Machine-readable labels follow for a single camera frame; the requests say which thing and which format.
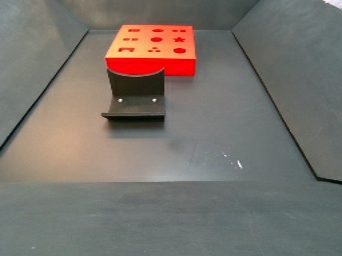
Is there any red shape sorter box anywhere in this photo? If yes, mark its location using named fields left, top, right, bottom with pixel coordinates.
left=104, top=24, right=197, bottom=76

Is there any black curved holder bracket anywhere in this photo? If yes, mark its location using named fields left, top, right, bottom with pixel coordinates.
left=102, top=69, right=166, bottom=120

